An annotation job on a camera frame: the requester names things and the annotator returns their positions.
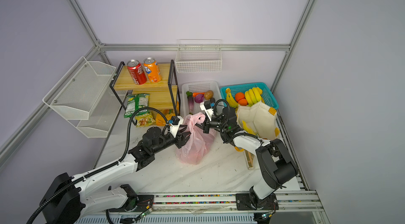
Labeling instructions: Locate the brown potato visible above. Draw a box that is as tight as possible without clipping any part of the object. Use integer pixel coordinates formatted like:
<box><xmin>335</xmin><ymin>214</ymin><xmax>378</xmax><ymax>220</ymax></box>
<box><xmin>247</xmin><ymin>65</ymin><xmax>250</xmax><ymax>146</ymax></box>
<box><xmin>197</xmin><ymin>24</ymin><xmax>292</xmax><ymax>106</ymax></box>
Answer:
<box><xmin>204</xmin><ymin>90</ymin><xmax>214</xmax><ymax>100</ymax></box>

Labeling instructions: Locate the white wire wall basket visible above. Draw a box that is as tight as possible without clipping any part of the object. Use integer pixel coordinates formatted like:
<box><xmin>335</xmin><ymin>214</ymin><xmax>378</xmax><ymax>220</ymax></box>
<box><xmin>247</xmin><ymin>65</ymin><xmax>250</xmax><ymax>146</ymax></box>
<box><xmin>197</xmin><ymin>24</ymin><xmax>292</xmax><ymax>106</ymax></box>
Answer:
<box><xmin>175</xmin><ymin>39</ymin><xmax>222</xmax><ymax>73</ymax></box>

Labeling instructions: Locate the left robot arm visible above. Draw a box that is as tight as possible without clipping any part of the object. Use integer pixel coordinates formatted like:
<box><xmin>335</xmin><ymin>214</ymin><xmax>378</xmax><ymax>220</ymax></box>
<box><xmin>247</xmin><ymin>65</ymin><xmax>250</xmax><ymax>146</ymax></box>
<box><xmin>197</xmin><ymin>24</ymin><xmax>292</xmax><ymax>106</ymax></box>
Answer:
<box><xmin>27</xmin><ymin>116</ymin><xmax>189</xmax><ymax>224</ymax></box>

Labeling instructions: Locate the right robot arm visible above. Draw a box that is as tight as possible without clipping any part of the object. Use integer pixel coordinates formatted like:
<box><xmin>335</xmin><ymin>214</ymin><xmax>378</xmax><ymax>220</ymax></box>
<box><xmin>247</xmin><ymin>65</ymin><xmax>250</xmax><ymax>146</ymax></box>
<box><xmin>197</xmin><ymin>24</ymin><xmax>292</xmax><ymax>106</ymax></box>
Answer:
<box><xmin>197</xmin><ymin>99</ymin><xmax>298</xmax><ymax>210</ymax></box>

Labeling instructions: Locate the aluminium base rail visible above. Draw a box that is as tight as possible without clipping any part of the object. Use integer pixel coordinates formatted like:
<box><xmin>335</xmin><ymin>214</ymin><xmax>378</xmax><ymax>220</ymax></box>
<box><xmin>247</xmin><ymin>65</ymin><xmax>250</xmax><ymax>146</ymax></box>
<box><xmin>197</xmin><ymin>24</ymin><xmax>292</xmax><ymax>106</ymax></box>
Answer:
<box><xmin>76</xmin><ymin>191</ymin><xmax>330</xmax><ymax>224</ymax></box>

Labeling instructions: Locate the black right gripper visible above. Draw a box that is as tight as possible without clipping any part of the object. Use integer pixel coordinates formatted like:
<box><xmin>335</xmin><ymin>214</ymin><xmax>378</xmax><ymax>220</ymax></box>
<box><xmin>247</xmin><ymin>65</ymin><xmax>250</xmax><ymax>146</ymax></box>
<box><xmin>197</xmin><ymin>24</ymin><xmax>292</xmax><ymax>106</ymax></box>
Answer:
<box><xmin>190</xmin><ymin>115</ymin><xmax>228</xmax><ymax>136</ymax></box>

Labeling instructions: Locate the orange fruit front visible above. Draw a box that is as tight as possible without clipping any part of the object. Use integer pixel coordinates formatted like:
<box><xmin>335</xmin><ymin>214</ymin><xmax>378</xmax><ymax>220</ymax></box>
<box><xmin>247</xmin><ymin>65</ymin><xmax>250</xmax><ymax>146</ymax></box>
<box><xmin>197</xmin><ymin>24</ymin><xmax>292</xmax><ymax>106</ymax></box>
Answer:
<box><xmin>238</xmin><ymin>99</ymin><xmax>248</xmax><ymax>106</ymax></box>

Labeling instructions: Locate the white plastic vegetable basket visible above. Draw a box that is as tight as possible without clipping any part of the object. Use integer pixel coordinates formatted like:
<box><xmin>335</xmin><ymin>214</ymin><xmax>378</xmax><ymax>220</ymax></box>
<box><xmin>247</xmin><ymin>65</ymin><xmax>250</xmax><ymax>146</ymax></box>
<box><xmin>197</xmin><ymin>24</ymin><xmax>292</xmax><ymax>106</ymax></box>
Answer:
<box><xmin>180</xmin><ymin>81</ymin><xmax>222</xmax><ymax>117</ymax></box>

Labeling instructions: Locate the orange soda can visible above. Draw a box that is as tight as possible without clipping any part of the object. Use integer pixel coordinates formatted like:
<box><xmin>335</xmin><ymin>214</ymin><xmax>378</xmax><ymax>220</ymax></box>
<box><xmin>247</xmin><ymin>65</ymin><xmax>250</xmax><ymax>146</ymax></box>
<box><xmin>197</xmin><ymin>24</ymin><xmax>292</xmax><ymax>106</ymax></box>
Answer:
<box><xmin>143</xmin><ymin>58</ymin><xmax>162</xmax><ymax>83</ymax></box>

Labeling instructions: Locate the purple onion back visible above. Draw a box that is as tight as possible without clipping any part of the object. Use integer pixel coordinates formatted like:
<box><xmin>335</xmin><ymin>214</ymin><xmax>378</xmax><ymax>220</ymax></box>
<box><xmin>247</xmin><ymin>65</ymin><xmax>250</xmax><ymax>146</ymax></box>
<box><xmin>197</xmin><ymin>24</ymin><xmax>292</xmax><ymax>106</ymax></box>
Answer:
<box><xmin>194</xmin><ymin>94</ymin><xmax>205</xmax><ymax>103</ymax></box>

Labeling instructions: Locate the white canvas tote bag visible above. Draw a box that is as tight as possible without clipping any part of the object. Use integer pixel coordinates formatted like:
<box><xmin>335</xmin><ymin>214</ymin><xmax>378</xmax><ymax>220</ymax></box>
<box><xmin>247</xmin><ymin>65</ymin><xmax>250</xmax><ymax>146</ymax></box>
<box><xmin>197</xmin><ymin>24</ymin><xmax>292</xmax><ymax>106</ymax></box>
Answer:
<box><xmin>233</xmin><ymin>102</ymin><xmax>280</xmax><ymax>154</ymax></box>

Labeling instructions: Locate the orange mango gummy bag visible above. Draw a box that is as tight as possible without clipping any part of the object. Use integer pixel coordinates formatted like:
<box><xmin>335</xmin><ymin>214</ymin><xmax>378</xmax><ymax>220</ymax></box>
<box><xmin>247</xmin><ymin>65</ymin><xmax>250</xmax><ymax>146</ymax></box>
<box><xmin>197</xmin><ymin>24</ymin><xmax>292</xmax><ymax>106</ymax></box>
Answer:
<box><xmin>156</xmin><ymin>109</ymin><xmax>175</xmax><ymax>127</ymax></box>

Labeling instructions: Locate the teal plastic fruit basket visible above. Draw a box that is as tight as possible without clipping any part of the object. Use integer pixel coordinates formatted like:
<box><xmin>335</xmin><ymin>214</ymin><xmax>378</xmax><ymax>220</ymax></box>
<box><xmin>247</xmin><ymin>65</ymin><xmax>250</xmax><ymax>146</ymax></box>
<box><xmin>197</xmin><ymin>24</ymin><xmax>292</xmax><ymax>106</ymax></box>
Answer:
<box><xmin>220</xmin><ymin>82</ymin><xmax>279</xmax><ymax>110</ymax></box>

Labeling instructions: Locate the yellow corn chips bag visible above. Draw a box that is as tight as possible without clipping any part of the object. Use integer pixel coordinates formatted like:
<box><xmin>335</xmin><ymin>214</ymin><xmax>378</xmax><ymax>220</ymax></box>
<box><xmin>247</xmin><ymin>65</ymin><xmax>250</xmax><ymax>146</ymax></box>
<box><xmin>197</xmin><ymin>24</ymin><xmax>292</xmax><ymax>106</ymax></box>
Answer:
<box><xmin>135</xmin><ymin>112</ymin><xmax>156</xmax><ymax>128</ymax></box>

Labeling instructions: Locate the pink plastic grocery bag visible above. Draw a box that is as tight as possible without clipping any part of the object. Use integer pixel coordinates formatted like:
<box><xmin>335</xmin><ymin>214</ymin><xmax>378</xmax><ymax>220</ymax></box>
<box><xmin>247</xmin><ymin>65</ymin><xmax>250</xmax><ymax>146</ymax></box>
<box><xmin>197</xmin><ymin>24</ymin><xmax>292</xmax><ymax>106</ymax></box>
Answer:
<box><xmin>176</xmin><ymin>112</ymin><xmax>217</xmax><ymax>165</ymax></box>

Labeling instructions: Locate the orange fruit back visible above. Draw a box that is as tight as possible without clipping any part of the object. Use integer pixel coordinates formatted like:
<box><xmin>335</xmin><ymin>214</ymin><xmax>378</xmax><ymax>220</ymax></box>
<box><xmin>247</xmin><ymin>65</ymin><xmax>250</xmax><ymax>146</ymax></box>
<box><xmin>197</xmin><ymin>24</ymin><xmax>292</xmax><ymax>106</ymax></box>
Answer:
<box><xmin>235</xmin><ymin>92</ymin><xmax>245</xmax><ymax>102</ymax></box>

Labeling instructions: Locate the white mesh wall rack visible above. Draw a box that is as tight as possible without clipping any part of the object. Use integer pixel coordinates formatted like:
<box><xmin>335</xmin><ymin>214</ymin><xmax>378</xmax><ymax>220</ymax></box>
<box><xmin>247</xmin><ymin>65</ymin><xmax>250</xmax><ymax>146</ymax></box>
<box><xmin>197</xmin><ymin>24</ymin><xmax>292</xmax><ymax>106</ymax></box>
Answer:
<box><xmin>43</xmin><ymin>57</ymin><xmax>127</xmax><ymax>138</ymax></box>

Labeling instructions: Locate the light purple eggplant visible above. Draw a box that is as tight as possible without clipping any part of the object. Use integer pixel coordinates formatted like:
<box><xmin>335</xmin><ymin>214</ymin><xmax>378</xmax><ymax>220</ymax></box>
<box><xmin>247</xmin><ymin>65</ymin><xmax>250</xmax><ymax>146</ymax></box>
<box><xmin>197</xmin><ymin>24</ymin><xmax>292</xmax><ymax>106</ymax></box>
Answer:
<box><xmin>186</xmin><ymin>91</ymin><xmax>194</xmax><ymax>114</ymax></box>

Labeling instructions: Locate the yellow banana left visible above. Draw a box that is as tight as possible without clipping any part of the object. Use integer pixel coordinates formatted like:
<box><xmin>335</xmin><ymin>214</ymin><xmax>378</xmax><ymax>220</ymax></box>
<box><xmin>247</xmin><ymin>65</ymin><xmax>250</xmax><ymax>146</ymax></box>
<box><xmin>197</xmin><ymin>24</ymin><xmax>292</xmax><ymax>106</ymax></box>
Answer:
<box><xmin>225</xmin><ymin>88</ymin><xmax>239</xmax><ymax>109</ymax></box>

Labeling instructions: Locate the yellow potato chips bag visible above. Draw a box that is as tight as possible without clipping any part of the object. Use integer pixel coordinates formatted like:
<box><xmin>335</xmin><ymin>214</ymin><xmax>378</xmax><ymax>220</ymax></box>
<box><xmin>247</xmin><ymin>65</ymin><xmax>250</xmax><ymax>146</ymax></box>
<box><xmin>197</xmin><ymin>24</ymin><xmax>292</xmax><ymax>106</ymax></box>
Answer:
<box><xmin>242</xmin><ymin>121</ymin><xmax>256</xmax><ymax>135</ymax></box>

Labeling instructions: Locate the black frame wooden shelf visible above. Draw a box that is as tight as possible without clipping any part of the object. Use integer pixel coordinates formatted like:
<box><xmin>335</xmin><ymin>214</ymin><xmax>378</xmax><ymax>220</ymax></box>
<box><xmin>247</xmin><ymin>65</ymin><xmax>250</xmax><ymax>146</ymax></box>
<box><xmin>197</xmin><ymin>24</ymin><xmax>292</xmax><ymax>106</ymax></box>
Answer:
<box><xmin>109</xmin><ymin>60</ymin><xmax>181</xmax><ymax>115</ymax></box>

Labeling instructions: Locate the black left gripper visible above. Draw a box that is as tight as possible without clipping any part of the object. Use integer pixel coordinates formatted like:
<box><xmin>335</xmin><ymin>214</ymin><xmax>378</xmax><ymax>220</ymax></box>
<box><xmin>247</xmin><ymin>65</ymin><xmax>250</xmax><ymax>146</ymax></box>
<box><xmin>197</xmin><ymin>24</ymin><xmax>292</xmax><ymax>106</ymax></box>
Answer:
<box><xmin>152</xmin><ymin>125</ymin><xmax>194</xmax><ymax>155</ymax></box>

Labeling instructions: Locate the red cola can middle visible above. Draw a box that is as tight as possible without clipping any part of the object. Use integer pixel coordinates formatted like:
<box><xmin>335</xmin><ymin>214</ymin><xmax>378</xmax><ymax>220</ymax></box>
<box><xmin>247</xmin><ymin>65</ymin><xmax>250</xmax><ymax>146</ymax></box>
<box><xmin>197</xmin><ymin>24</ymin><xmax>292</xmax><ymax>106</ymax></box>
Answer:
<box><xmin>127</xmin><ymin>59</ymin><xmax>147</xmax><ymax>85</ymax></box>

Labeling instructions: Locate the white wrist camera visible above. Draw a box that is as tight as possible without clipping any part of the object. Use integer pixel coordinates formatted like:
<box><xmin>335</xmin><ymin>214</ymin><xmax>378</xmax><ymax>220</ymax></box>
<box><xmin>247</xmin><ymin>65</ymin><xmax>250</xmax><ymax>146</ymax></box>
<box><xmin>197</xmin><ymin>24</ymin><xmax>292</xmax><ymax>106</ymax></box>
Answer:
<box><xmin>168</xmin><ymin>116</ymin><xmax>184</xmax><ymax>138</ymax></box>
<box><xmin>200</xmin><ymin>100</ymin><xmax>215</xmax><ymax>121</ymax></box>

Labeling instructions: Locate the orange carrot back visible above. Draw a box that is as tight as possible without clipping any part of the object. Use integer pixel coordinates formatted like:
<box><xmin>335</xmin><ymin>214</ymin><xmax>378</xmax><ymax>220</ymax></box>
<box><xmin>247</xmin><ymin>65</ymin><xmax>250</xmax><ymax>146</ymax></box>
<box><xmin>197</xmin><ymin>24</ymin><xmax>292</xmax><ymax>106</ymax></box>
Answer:
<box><xmin>193</xmin><ymin>92</ymin><xmax>205</xmax><ymax>97</ymax></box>

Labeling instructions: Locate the yellow banana bunch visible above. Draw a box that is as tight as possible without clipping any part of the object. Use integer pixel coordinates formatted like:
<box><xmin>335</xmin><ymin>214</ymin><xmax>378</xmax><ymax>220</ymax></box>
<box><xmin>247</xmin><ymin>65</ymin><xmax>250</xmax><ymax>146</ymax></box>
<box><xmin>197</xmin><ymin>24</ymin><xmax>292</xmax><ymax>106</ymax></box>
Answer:
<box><xmin>244</xmin><ymin>87</ymin><xmax>264</xmax><ymax>106</ymax></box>

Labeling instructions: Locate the orange fruit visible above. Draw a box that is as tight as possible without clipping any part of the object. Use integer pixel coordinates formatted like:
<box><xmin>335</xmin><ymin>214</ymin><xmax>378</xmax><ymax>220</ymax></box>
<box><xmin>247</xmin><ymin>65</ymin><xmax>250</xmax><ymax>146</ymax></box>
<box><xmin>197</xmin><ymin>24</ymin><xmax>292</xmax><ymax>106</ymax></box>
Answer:
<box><xmin>238</xmin><ymin>99</ymin><xmax>248</xmax><ymax>106</ymax></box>
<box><xmin>235</xmin><ymin>92</ymin><xmax>245</xmax><ymax>102</ymax></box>

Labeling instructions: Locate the green snack bag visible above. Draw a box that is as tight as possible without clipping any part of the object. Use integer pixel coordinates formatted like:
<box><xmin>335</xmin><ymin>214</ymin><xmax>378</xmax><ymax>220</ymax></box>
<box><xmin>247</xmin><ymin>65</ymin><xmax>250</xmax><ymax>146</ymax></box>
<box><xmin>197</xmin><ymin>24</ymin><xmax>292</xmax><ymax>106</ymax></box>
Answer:
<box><xmin>124</xmin><ymin>93</ymin><xmax>150</xmax><ymax>118</ymax></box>

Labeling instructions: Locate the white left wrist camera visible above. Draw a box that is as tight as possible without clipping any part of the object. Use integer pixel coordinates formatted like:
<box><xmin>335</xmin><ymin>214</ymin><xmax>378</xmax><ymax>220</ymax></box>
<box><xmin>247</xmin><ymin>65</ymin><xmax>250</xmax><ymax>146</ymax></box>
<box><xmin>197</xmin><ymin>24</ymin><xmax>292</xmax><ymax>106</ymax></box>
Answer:
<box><xmin>168</xmin><ymin>116</ymin><xmax>184</xmax><ymax>138</ymax></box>

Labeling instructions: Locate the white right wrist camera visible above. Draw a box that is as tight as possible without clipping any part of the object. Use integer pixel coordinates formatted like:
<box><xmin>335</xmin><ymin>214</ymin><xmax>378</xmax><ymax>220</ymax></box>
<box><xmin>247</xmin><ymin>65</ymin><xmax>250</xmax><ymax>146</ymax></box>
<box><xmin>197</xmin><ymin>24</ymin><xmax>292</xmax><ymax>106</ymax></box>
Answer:
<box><xmin>200</xmin><ymin>100</ymin><xmax>215</xmax><ymax>121</ymax></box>

